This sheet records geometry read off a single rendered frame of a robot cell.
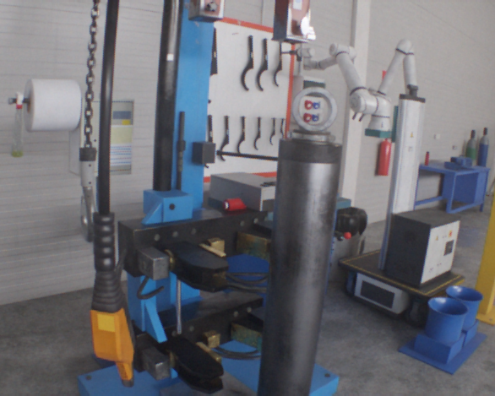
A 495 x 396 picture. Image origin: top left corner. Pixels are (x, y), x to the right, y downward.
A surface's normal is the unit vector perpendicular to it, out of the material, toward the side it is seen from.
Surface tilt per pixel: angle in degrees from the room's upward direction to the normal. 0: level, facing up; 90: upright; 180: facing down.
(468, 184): 90
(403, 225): 90
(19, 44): 90
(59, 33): 90
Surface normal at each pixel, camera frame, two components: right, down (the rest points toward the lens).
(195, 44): 0.68, 0.20
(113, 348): -0.04, 0.21
